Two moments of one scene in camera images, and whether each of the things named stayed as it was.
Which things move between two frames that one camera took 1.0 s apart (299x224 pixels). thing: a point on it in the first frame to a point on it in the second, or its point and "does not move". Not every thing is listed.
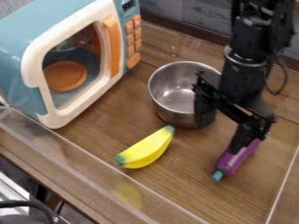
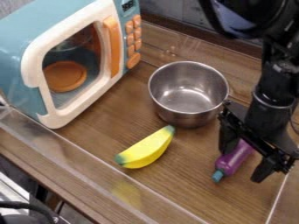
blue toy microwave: (65, 50) does not move
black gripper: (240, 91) to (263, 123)
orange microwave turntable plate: (64, 76) does not move
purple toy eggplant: (228, 163) does not move
